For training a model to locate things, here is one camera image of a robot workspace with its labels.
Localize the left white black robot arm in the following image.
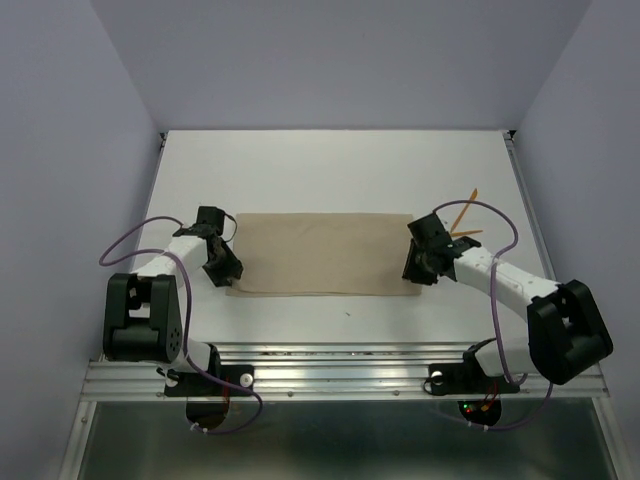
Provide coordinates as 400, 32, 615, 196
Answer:
102, 206, 243, 394

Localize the beige cloth napkin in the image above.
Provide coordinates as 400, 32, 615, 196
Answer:
227, 213, 422, 298

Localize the left aluminium frame post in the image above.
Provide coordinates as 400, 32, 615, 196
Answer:
58, 401, 97, 480

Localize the aluminium mounting rail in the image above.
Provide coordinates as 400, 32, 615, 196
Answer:
82, 341, 612, 401

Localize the right aluminium side rail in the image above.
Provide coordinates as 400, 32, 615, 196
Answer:
503, 129, 581, 346

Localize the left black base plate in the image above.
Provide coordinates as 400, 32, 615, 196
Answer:
164, 364, 255, 398

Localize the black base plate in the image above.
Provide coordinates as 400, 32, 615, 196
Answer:
423, 363, 520, 396
164, 364, 255, 398

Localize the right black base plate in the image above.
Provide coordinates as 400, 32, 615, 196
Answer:
423, 363, 520, 396

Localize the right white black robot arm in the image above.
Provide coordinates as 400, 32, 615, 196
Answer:
403, 213, 614, 395

